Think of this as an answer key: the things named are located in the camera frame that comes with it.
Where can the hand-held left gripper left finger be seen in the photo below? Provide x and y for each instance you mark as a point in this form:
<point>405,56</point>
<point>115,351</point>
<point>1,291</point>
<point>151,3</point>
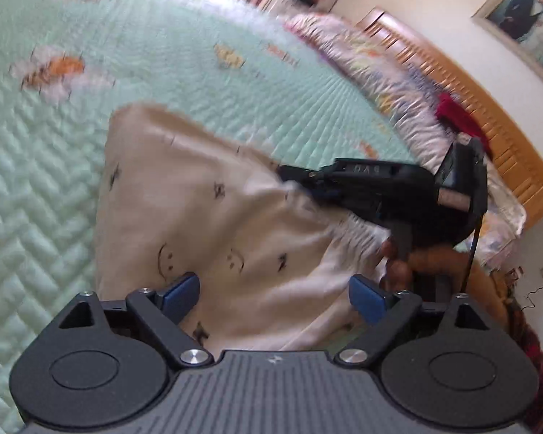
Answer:
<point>183,291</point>

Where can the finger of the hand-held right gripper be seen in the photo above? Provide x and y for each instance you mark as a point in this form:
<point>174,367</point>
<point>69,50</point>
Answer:
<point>307,178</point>

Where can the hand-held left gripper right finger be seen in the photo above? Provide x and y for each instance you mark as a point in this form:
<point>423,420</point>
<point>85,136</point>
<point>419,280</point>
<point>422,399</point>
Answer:
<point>366,298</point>

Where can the beige smiley print pants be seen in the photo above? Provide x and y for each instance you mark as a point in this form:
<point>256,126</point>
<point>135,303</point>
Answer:
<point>208,217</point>

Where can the person's right forearm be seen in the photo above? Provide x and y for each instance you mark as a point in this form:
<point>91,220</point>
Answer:
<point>488,294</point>

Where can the person's right hand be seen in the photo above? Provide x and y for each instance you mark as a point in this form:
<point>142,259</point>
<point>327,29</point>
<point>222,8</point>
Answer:
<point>434,262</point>

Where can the dark red cloth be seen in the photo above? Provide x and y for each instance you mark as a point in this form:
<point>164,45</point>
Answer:
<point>461,117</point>

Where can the floral pillow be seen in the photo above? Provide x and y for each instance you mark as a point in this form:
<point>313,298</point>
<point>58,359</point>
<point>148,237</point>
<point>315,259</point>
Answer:
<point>389,77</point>

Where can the wooden headboard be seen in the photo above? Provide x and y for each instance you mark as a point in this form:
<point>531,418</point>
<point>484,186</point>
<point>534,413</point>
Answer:
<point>479,99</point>

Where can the green quilted bee bedspread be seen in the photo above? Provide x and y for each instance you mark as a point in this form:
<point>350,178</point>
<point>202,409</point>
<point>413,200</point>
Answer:
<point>72,144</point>

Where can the framed wall photo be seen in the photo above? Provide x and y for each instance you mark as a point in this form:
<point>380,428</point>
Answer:
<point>529,9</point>

